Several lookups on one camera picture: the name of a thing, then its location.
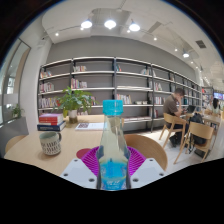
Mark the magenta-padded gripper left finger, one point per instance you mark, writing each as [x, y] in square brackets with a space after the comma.
[75, 171]

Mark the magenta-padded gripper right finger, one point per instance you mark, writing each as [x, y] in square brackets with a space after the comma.
[148, 171]

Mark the clear bottle with teal cap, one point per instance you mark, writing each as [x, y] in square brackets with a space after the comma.
[113, 143]

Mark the round-backed wooden chair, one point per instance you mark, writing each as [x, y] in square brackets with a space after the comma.
[13, 142]
[151, 146]

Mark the green patterned ceramic mug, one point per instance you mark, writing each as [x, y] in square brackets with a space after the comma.
[50, 144]

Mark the white patterned booklet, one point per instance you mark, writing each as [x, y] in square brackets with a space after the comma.
[88, 126]

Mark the dark blue book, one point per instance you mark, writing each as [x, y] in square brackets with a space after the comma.
[50, 127]

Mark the red book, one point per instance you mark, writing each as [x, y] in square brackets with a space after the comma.
[50, 121]

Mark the slatted wooden chair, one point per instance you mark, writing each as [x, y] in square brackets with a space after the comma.
[172, 120]
[203, 131]

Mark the pink-covered book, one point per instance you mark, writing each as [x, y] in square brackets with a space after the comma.
[50, 115]

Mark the person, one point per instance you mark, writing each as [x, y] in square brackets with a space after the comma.
[215, 106]
[170, 106]

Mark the green potted plant white pot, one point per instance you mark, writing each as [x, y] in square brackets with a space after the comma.
[74, 100]

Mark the black backpack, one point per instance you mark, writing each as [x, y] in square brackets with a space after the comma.
[197, 119]

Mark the small green potted plant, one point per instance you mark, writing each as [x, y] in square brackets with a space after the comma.
[16, 110]

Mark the grey shelf unit with books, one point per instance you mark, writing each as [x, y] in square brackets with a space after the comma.
[96, 80]

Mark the glass window panel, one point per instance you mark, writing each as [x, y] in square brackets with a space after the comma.
[13, 76]

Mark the group of ceiling lights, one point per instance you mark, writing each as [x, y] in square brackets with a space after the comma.
[110, 24]

